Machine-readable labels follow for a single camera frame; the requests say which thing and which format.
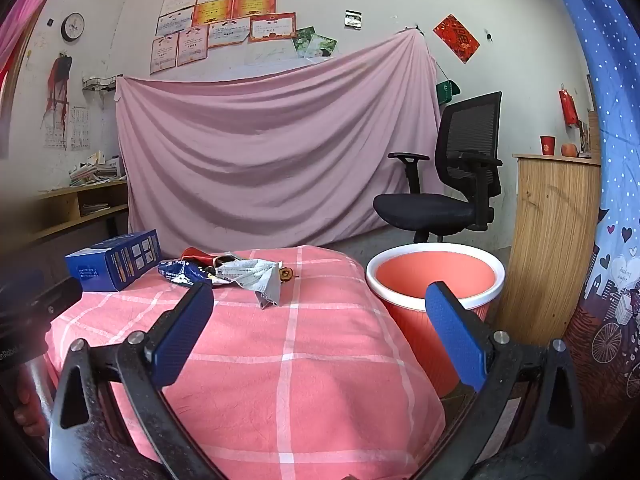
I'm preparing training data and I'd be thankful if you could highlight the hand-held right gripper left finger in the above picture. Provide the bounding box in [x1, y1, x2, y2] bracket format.
[49, 282, 226, 480]

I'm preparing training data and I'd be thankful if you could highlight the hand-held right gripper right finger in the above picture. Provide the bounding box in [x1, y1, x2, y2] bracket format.
[415, 281, 591, 480]

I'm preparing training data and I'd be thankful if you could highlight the coral waste bin white rim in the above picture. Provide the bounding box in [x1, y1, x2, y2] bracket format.
[366, 243, 507, 397]

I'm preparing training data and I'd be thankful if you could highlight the white green paper packet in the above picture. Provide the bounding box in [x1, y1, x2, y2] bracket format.
[214, 258, 284, 311]

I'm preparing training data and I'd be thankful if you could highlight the person's left hand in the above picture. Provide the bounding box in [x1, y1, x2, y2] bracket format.
[12, 382, 51, 438]

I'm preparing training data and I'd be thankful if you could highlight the blue snack wrapper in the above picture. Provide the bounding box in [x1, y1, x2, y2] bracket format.
[158, 258, 213, 287]

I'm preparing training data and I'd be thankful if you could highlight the red snack wrapper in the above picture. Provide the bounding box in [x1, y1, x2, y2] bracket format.
[181, 247, 226, 271]

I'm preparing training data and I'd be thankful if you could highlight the blue cardboard box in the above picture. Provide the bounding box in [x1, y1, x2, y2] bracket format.
[65, 230, 162, 293]

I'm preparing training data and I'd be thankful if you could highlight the wooden shelf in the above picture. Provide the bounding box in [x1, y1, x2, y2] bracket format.
[20, 180, 130, 246]

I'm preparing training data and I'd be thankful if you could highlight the pink checkered blanket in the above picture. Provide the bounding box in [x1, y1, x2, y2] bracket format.
[44, 246, 447, 480]

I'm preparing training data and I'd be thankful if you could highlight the black office chair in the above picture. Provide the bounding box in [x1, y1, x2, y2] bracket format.
[373, 91, 503, 244]

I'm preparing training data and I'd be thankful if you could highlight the wooden cabinet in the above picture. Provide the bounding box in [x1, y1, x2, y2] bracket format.
[492, 153, 602, 346]

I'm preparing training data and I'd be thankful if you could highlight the stack of books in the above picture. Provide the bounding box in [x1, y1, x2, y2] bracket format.
[69, 151, 128, 187]

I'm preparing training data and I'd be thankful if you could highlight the pink hanging sheet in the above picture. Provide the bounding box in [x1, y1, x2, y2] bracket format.
[114, 29, 443, 256]

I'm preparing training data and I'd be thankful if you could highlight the green hanging bag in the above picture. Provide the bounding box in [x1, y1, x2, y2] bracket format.
[436, 79, 461, 106]

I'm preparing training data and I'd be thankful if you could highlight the red hanging ornament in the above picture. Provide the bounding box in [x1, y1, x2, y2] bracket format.
[559, 83, 581, 128]

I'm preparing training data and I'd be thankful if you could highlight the pink curtain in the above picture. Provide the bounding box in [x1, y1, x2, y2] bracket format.
[0, 0, 71, 161]

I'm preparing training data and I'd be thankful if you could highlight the blue dotted curtain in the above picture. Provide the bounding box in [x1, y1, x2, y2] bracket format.
[540, 0, 640, 411]

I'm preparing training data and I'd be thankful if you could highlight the wall calendar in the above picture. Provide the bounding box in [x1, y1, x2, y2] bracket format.
[44, 105, 91, 151]

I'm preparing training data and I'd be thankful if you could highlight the red tassel wall decoration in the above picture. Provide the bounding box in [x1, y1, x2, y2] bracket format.
[44, 50, 73, 126]

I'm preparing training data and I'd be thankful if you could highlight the metal wall rack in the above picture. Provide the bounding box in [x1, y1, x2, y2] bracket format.
[81, 74, 123, 95]

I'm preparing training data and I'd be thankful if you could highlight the round wall clock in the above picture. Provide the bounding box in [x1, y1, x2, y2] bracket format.
[61, 12, 85, 42]

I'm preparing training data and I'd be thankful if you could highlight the red diamond wall poster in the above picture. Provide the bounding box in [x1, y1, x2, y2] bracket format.
[432, 14, 481, 64]

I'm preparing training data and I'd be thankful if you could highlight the green wall photo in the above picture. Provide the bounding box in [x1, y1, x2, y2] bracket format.
[292, 26, 316, 56]
[306, 34, 338, 58]

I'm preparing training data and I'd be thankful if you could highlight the group of wall certificates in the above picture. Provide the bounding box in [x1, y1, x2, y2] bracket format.
[149, 0, 328, 76]

